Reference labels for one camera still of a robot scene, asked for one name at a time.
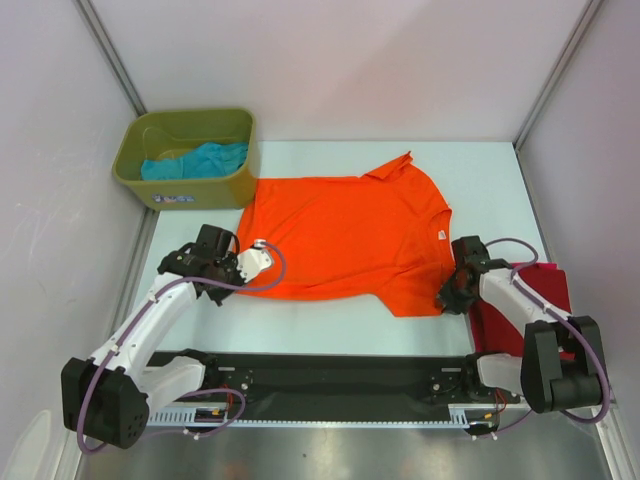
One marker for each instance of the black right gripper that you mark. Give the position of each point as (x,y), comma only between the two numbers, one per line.
(453,305)

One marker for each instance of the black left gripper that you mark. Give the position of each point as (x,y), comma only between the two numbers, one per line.
(230,261)

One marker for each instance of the orange t shirt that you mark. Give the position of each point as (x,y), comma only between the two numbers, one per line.
(384,233)

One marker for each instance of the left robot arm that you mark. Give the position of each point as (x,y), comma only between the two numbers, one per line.
(131,347)

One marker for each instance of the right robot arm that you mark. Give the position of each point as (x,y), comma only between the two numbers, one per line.
(575,340)

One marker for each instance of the folded red t shirt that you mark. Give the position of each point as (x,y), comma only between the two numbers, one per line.
(500,320)

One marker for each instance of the folded pink cloth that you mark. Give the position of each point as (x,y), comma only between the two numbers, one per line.
(548,266)

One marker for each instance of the teal t shirt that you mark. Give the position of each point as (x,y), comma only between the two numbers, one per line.
(209,160)

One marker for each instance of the olive green plastic bin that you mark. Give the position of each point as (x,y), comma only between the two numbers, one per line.
(165,134)

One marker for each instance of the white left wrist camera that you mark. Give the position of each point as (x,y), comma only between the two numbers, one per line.
(254,260)

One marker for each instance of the aluminium rail frame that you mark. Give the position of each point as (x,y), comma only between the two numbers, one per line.
(544,391)

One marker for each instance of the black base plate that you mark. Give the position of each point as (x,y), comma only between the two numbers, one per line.
(304,389)

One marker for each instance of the slotted cable duct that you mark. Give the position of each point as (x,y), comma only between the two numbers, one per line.
(201,417)

